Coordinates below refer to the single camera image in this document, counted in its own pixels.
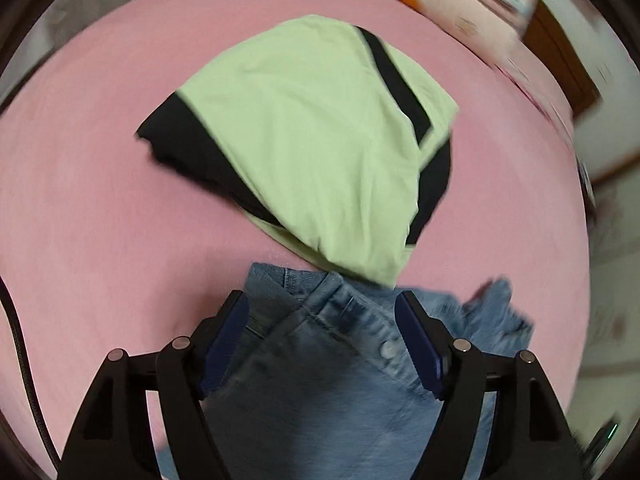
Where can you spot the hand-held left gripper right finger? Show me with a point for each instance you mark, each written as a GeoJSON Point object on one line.
{"type": "Point", "coordinates": [420, 347]}

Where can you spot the pink pillow with orange print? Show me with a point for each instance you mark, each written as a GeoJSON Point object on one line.
{"type": "Point", "coordinates": [450, 0]}

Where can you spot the blue denim jeans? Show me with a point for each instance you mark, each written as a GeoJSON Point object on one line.
{"type": "Point", "coordinates": [325, 385]}

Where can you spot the bed with pink sheet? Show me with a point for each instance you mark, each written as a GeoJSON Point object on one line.
{"type": "Point", "coordinates": [90, 185]}

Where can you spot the folded green black garment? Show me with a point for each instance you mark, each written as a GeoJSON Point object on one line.
{"type": "Point", "coordinates": [310, 150]}

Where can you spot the wooden headboard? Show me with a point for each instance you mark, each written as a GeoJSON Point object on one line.
{"type": "Point", "coordinates": [560, 60]}

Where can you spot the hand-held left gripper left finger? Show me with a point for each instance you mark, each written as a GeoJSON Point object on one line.
{"type": "Point", "coordinates": [225, 342]}

